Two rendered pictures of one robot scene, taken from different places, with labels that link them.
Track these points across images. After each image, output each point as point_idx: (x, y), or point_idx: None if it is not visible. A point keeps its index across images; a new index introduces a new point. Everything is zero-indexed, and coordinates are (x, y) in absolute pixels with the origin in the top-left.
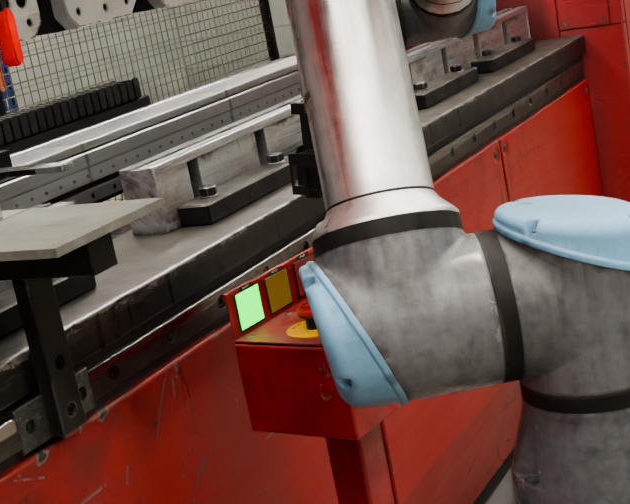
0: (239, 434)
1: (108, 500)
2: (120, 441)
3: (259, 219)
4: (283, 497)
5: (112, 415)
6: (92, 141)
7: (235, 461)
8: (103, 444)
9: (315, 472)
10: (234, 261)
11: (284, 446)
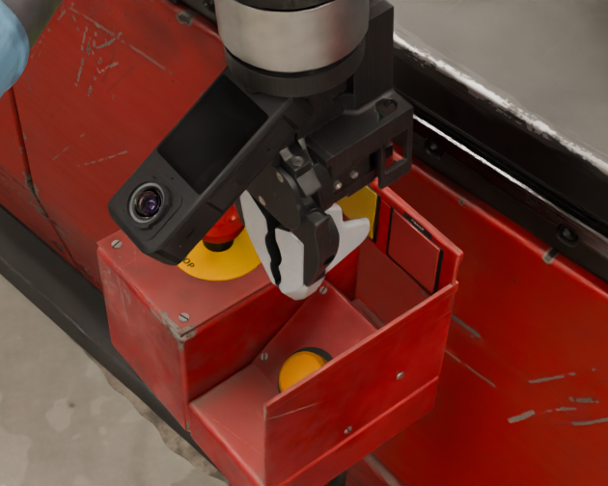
0: (389, 282)
1: (170, 87)
2: (199, 66)
3: (596, 165)
4: (438, 415)
5: (195, 34)
6: None
7: (369, 288)
8: (177, 41)
9: (520, 485)
10: (488, 140)
11: (471, 393)
